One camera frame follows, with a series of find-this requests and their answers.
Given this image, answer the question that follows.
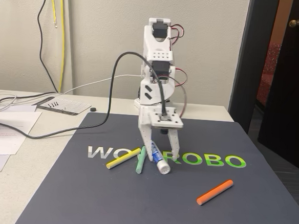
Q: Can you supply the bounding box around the white power cable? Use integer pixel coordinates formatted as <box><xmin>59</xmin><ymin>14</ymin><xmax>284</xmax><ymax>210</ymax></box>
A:
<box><xmin>63</xmin><ymin>70</ymin><xmax>143</xmax><ymax>100</ymax></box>

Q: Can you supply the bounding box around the dark wooden door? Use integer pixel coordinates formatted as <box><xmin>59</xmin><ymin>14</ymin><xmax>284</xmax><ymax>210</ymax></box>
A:
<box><xmin>254</xmin><ymin>0</ymin><xmax>299</xmax><ymax>176</ymax></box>

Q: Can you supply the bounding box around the white gripper camera board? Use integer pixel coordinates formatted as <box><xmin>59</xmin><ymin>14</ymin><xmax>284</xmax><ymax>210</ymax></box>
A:
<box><xmin>147</xmin><ymin>111</ymin><xmax>185</xmax><ymax>137</ymax></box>

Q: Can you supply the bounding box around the ruled screw card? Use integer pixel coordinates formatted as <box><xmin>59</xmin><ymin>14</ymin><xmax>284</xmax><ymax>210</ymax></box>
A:
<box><xmin>31</xmin><ymin>96</ymin><xmax>92</xmax><ymax>118</ymax></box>

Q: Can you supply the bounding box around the orange chalk stick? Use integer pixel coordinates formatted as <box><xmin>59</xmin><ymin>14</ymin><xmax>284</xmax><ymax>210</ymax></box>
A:
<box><xmin>196</xmin><ymin>177</ymin><xmax>234</xmax><ymax>208</ymax></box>

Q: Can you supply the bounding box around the green chalk stick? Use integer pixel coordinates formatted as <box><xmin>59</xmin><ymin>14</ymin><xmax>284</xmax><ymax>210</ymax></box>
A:
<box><xmin>135</xmin><ymin>145</ymin><xmax>147</xmax><ymax>175</ymax></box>

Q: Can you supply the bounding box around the thin white cable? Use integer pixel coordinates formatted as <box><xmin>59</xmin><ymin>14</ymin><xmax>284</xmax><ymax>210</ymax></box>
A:
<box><xmin>0</xmin><ymin>91</ymin><xmax>18</xmax><ymax>115</ymax></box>

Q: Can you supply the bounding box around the dark door frame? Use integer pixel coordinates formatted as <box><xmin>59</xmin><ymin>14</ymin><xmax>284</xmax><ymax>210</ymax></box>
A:
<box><xmin>226</xmin><ymin>0</ymin><xmax>281</xmax><ymax>138</ymax></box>

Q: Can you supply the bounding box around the long yellow wire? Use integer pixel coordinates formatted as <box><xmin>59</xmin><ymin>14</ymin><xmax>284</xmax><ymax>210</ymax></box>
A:
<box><xmin>53</xmin><ymin>0</ymin><xmax>69</xmax><ymax>93</ymax></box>

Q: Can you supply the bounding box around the thick black camera cable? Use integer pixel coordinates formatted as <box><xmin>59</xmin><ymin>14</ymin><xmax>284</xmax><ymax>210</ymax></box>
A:
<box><xmin>0</xmin><ymin>0</ymin><xmax>177</xmax><ymax>148</ymax></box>

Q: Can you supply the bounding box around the grey printed work mat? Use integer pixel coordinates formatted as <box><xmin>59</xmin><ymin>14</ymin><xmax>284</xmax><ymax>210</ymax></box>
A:
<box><xmin>14</xmin><ymin>107</ymin><xmax>299</xmax><ymax>224</ymax></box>

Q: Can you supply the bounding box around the short yellow wire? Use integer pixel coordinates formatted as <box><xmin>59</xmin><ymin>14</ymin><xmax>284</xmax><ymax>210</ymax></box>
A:
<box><xmin>46</xmin><ymin>0</ymin><xmax>60</xmax><ymax>29</ymax></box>

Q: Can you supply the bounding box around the yellow chalk stick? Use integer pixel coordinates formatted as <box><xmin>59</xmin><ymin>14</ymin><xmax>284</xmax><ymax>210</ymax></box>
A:
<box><xmin>105</xmin><ymin>146</ymin><xmax>142</xmax><ymax>172</ymax></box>

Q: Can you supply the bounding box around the white wall cable raceway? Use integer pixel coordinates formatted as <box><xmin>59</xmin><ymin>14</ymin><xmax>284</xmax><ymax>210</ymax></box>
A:
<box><xmin>56</xmin><ymin>0</ymin><xmax>81</xmax><ymax>95</ymax></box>

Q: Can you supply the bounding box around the blue dry erase marker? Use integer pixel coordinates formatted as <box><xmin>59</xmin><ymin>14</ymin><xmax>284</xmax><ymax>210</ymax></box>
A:
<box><xmin>148</xmin><ymin>140</ymin><xmax>173</xmax><ymax>176</ymax></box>

